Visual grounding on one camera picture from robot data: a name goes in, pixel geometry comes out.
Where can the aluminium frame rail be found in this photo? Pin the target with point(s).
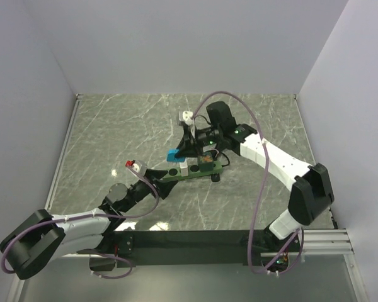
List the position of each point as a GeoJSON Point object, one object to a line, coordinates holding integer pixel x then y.
{"type": "Point", "coordinates": [47, 133]}

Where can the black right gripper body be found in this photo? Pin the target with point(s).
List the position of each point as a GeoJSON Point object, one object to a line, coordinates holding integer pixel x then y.
{"type": "Point", "coordinates": [210, 137]}

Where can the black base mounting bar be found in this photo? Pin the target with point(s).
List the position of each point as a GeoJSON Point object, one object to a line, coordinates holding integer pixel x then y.
{"type": "Point", "coordinates": [154, 248]}

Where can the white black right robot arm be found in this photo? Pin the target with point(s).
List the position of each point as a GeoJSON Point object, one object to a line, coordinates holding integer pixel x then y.
{"type": "Point", "coordinates": [309, 185]}

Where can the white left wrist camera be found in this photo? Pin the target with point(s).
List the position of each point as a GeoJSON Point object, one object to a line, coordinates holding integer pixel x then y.
{"type": "Point", "coordinates": [138, 166]}

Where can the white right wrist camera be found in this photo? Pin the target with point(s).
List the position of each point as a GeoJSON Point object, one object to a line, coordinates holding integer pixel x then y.
{"type": "Point", "coordinates": [185, 118]}

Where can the dark green cube adapter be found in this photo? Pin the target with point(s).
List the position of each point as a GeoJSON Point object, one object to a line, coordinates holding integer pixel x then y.
{"type": "Point", "coordinates": [205, 162]}

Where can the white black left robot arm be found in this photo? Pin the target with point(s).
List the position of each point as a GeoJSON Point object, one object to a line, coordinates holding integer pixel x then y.
{"type": "Point", "coordinates": [44, 237]}

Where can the green power strip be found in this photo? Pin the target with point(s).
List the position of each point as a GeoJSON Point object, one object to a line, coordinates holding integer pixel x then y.
{"type": "Point", "coordinates": [175, 175]}

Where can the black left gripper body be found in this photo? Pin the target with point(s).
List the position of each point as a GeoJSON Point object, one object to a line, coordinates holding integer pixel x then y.
{"type": "Point", "coordinates": [138, 190]}

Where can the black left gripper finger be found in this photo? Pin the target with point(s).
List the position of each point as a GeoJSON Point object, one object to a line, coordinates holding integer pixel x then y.
{"type": "Point", "coordinates": [164, 188]}
{"type": "Point", "coordinates": [153, 175]}

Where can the white plug adapter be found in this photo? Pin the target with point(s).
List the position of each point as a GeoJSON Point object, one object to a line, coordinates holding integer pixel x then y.
{"type": "Point", "coordinates": [184, 169]}

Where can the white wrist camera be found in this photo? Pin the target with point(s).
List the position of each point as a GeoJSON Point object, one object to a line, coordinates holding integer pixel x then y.
{"type": "Point", "coordinates": [138, 166]}
{"type": "Point", "coordinates": [185, 118]}

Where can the blue plug adapter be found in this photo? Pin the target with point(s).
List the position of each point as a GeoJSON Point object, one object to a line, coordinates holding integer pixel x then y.
{"type": "Point", "coordinates": [172, 156]}

